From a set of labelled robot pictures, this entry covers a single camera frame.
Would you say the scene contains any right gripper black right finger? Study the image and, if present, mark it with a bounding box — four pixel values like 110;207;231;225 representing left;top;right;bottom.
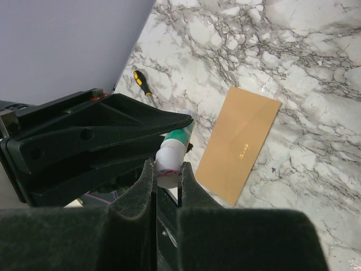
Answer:
177;162;329;270

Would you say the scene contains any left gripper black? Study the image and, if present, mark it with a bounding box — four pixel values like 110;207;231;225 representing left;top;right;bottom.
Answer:
1;89;164;207

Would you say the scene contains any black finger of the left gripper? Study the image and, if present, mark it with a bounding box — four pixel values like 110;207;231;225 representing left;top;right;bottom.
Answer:
8;93;192;174

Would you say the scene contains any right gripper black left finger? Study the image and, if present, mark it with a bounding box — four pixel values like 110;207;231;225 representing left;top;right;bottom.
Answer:
1;159;157;270

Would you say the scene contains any green white glue stick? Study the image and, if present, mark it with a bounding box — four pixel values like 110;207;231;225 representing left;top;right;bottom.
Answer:
161;109;196;154

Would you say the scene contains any white glue stick cap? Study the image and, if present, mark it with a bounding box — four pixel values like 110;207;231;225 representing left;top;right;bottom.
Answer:
155;141;186;189

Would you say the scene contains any brown paper envelope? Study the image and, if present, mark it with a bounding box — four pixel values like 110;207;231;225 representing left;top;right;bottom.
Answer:
195;86;281;206

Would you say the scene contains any small black screwdriver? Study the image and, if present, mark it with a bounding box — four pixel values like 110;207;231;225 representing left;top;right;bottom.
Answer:
133;70;157;108

